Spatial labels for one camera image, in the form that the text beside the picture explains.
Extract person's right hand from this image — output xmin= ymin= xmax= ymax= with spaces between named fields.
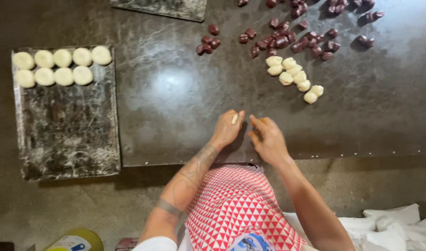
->
xmin=247 ymin=115 xmax=291 ymax=166

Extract person's left hand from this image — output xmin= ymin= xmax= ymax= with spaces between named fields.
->
xmin=212 ymin=109 xmax=246 ymax=150

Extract cluster of white dough portions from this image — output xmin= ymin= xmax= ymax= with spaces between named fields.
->
xmin=265 ymin=56 xmax=324 ymax=105

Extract heap of red-brown filling lumps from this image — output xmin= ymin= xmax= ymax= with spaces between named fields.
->
xmin=195 ymin=0 xmax=386 ymax=62

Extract red white patterned apron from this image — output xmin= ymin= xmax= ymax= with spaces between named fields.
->
xmin=184 ymin=164 xmax=308 ymax=251

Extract dark floured baking tray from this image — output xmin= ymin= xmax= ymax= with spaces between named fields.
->
xmin=11 ymin=45 xmax=121 ymax=181
xmin=110 ymin=0 xmax=207 ymax=22

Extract white shirt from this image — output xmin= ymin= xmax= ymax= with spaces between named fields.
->
xmin=131 ymin=236 xmax=194 ymax=251

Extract red box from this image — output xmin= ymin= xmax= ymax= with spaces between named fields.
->
xmin=115 ymin=238 xmax=140 ymax=251

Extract heap of white sacks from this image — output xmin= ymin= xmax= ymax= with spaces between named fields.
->
xmin=283 ymin=204 xmax=426 ymax=251

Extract rows of flattened dough rounds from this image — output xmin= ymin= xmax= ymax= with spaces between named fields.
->
xmin=12 ymin=45 xmax=113 ymax=89

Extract yellow bucket with label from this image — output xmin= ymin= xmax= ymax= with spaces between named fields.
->
xmin=42 ymin=228 xmax=104 ymax=251

